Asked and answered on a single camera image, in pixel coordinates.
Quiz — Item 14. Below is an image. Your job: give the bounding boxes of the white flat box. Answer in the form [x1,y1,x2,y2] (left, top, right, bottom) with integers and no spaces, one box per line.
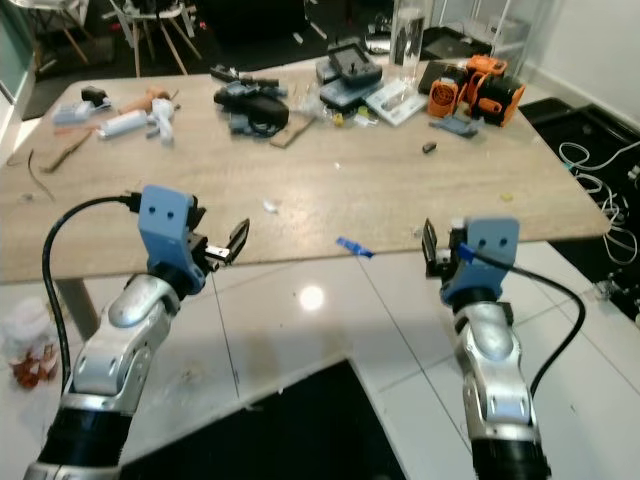
[363,79,427,127]

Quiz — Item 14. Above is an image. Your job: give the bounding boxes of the blue pen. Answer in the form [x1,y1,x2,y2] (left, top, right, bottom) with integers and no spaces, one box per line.
[336,236,377,260]

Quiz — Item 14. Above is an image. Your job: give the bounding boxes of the thin curved brown wire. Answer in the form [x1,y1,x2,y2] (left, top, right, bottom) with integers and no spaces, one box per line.
[27,150,57,202]

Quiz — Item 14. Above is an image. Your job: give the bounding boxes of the wooden leg chair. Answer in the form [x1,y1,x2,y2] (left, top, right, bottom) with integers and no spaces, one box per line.
[108,0,207,78]
[8,0,93,68]

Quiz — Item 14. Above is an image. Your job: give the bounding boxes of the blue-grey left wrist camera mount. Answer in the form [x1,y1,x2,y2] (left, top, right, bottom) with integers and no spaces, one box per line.
[139,184,203,293]

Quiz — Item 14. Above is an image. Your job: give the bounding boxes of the small black box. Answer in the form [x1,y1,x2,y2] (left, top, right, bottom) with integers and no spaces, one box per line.
[80,87,112,109]

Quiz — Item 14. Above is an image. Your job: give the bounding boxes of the orange black power tool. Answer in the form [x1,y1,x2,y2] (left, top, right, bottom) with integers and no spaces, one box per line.
[427,54,527,127]

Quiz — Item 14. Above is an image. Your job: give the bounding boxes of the black cabinet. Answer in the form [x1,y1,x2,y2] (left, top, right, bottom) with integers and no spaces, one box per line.
[194,0,303,48]

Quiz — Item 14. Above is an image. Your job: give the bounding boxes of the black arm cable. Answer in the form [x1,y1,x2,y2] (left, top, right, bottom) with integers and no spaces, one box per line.
[460,243,588,399]
[42,193,151,393]

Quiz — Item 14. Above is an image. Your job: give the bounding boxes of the white tube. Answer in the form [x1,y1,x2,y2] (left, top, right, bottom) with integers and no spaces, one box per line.
[99,103,177,147]

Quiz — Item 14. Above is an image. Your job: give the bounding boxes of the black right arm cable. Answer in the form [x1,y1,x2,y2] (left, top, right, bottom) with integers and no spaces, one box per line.
[460,243,588,399]

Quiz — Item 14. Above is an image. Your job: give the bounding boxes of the blue grey flat part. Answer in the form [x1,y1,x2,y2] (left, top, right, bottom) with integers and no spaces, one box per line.
[429,117,480,140]

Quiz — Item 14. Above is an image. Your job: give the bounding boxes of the white floor cables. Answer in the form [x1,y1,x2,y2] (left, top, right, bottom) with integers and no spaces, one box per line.
[554,138,640,243]

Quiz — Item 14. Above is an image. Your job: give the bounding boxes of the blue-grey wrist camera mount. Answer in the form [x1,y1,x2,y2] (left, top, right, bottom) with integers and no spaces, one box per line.
[139,184,203,293]
[440,214,522,307]

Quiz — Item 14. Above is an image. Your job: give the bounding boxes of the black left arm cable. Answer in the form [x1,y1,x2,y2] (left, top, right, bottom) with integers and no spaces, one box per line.
[42,193,151,393]

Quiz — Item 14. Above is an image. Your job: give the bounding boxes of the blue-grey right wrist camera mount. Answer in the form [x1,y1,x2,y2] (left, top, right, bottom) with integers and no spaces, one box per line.
[440,214,522,307]

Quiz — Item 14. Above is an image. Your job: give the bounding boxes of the black floor mat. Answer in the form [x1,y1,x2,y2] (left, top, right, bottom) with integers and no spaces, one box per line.
[118,359,409,480]
[523,94,640,293]

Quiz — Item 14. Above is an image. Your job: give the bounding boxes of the clear plastic trash bag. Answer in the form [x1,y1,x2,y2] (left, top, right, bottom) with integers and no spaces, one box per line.
[6,298,63,393]

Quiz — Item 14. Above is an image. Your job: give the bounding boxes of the orange brown hand tool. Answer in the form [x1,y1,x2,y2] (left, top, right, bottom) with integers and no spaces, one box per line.
[138,88,179,109]

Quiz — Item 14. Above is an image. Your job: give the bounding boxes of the light blue packet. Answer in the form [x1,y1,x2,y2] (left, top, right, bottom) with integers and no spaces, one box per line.
[52,100,102,127]

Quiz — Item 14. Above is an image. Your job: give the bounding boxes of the brown wooden stick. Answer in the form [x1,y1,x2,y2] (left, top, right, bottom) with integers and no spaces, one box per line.
[44,135,97,174]

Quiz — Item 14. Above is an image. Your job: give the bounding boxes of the black tool bundle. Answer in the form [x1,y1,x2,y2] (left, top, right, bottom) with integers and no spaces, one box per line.
[212,67,292,138]

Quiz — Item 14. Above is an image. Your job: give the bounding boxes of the flat wooden piece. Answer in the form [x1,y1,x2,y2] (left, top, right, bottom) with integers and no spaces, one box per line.
[271,114,317,150]

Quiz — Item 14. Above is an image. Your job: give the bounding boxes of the white metal frame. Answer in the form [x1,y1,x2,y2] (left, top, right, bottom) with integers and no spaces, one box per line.
[430,0,553,58]

